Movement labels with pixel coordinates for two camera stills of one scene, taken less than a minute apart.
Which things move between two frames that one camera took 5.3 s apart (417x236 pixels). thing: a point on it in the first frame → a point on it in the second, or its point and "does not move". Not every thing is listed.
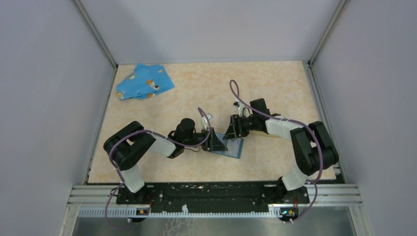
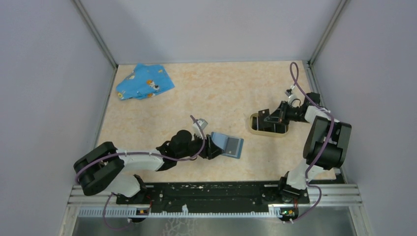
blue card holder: [234, 147] does not move
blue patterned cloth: [146, 81] does not move
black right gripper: [235, 129] → [279, 115]
